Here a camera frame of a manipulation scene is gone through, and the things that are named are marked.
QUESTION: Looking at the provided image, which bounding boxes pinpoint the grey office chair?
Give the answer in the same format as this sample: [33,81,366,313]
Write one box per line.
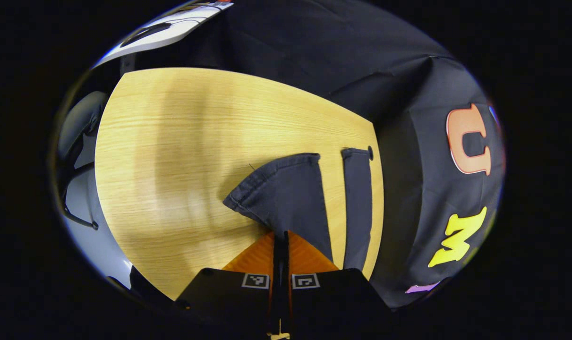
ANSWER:
[54,91,111,231]

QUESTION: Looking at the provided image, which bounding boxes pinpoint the black backdrop cloth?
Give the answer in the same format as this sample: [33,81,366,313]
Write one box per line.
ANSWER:
[125,0,506,310]

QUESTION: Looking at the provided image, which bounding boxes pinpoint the dark blue jeans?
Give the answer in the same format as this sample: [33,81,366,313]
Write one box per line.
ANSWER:
[222,147,374,275]

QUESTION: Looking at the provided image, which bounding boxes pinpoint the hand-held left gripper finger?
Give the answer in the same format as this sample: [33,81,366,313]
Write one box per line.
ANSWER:
[283,231,393,340]
[176,231,283,340]

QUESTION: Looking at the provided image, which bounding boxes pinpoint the white curved panel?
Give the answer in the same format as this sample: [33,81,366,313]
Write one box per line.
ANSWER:
[94,0,234,68]

